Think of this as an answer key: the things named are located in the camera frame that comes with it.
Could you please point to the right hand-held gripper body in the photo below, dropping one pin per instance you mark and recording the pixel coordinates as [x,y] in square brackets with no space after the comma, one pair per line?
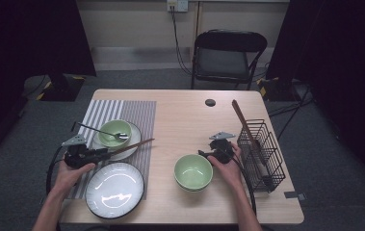
[222,150]

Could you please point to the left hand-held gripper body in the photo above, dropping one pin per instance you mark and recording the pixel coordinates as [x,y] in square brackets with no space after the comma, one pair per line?
[75,157]

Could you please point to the green ceramic bowl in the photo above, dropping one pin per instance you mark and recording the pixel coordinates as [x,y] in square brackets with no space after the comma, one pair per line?
[193,171]
[119,126]
[192,191]

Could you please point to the silver metal spoon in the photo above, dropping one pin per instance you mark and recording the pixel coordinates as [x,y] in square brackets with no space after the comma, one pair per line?
[122,136]

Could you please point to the white plate with dark rim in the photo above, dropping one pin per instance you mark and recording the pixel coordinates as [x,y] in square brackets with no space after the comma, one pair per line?
[135,134]
[116,189]

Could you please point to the person's left hand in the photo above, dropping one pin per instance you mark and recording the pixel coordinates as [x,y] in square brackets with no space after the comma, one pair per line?
[67,178]

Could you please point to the person's right hand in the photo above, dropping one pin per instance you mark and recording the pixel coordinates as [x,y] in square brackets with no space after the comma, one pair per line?
[231,174]

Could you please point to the small black floor strip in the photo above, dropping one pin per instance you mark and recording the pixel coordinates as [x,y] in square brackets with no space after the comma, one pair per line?
[73,126]

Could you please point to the dark round table grommet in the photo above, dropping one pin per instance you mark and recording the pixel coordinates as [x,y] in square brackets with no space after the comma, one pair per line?
[210,102]

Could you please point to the grey striped placemat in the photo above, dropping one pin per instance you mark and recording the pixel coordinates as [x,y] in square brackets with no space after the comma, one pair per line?
[138,109]

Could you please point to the black stand base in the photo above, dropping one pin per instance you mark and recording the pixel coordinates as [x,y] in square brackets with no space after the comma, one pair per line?
[278,91]
[59,89]

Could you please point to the grey tape strip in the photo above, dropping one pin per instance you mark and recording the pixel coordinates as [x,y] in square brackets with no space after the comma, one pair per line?
[294,195]

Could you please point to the black folding chair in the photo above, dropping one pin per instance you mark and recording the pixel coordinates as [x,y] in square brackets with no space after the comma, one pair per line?
[225,41]

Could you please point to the black curtain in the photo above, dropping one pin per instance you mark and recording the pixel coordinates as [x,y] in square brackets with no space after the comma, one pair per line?
[347,64]
[26,32]

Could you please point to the white wall socket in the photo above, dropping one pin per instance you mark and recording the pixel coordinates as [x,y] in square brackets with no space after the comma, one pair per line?
[178,5]

